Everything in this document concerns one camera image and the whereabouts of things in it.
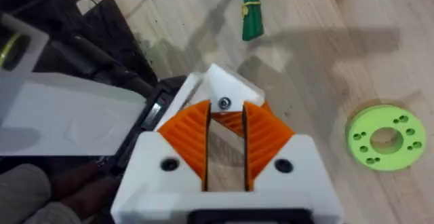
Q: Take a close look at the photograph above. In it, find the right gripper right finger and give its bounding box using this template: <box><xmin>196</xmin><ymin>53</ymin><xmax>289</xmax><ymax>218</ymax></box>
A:
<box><xmin>241</xmin><ymin>100</ymin><xmax>332</xmax><ymax>200</ymax></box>

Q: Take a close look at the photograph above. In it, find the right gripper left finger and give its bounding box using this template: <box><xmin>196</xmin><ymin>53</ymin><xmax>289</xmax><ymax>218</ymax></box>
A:
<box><xmin>117</xmin><ymin>99</ymin><xmax>212</xmax><ymax>202</ymax></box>

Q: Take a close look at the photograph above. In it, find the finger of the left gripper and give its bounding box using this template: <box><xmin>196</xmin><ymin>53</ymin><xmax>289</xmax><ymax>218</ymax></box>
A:
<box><xmin>195</xmin><ymin>63</ymin><xmax>273</xmax><ymax>138</ymax></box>
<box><xmin>154</xmin><ymin>71</ymin><xmax>211</xmax><ymax>132</ymax></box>

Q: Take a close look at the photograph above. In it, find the green vegetable bundle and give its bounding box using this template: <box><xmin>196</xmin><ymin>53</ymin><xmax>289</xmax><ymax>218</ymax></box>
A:
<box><xmin>235</xmin><ymin>0</ymin><xmax>265</xmax><ymax>43</ymax></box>

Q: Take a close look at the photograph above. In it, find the person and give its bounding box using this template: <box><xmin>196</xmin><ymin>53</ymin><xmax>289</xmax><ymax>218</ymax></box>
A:
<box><xmin>0</xmin><ymin>162</ymin><xmax>120</xmax><ymax>224</ymax></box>

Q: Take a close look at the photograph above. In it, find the green disc with holes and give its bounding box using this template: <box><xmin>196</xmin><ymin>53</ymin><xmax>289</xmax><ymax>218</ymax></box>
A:
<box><xmin>344</xmin><ymin>104</ymin><xmax>428</xmax><ymax>172</ymax></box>

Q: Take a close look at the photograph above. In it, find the black upright wrist plate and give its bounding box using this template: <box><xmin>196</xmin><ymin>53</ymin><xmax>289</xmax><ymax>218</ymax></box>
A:
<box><xmin>75</xmin><ymin>0</ymin><xmax>159</xmax><ymax>86</ymax></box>

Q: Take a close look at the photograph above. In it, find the black cable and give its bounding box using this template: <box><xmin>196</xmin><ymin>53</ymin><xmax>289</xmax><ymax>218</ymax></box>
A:
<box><xmin>50</xmin><ymin>35</ymin><xmax>156</xmax><ymax>98</ymax></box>

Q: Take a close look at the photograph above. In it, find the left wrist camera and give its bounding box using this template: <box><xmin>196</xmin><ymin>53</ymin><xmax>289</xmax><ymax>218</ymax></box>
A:
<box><xmin>0</xmin><ymin>12</ymin><xmax>51</xmax><ymax>74</ymax></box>

